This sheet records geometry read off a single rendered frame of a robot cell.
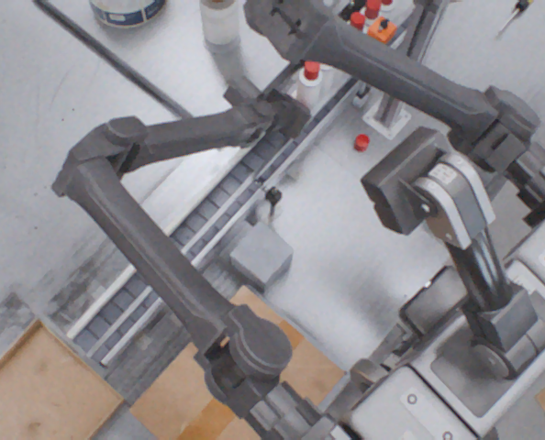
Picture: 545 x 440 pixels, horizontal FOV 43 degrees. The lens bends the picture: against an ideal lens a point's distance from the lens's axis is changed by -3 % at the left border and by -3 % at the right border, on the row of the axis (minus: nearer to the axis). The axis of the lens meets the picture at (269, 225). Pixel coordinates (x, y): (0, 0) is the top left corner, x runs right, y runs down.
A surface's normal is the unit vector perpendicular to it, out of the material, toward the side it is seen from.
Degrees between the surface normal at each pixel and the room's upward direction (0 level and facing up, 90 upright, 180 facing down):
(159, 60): 0
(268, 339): 43
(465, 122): 62
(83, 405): 0
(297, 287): 0
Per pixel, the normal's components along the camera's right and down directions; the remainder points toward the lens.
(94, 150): 0.52, -0.66
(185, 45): 0.03, -0.30
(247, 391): -0.52, 0.26
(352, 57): 0.15, 0.69
